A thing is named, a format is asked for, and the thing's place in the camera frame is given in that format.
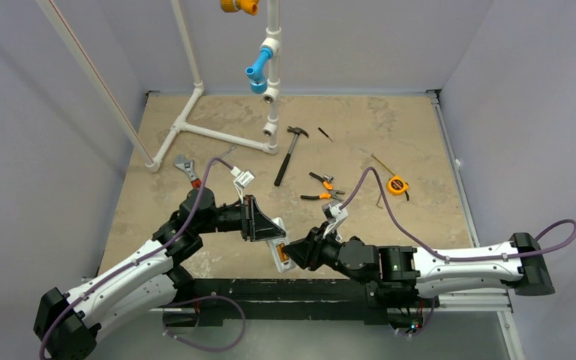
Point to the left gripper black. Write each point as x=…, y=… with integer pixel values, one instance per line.
x=254, y=226

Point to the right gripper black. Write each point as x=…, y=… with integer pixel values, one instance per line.
x=321, y=248

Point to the orange AA battery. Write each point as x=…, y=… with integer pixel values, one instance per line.
x=280, y=250

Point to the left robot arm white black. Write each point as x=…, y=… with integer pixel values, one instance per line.
x=70, y=324

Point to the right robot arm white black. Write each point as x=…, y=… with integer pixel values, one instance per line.
x=517, y=264

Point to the orange black pliers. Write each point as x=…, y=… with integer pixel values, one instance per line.
x=330, y=192

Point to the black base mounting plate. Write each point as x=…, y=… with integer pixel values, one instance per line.
x=395, y=305

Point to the silver flat wrench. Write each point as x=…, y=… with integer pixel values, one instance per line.
x=230, y=149

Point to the hex key near tape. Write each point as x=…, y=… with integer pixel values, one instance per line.
x=378, y=202

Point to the red adjustable wrench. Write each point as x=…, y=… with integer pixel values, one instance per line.
x=187, y=167

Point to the yellow tape measure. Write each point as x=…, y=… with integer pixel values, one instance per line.
x=397, y=186

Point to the small black screwdriver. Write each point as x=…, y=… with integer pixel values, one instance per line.
x=325, y=134

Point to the blue pipe fitting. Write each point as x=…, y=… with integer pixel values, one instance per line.
x=255, y=73

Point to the orange pipe fitting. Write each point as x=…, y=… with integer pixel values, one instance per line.
x=233, y=6

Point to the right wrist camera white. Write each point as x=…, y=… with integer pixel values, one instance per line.
x=335, y=216

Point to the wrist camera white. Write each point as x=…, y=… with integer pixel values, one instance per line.
x=242, y=178
x=335, y=216

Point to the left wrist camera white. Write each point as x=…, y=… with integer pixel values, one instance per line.
x=242, y=178

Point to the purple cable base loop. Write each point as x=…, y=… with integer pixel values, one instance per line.
x=207, y=318

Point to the black handled claw hammer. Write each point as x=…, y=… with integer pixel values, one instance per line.
x=297, y=132

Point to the white PVC pipe frame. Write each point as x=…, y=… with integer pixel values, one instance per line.
x=159, y=42

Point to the aluminium rail frame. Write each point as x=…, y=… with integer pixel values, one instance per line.
x=471, y=324

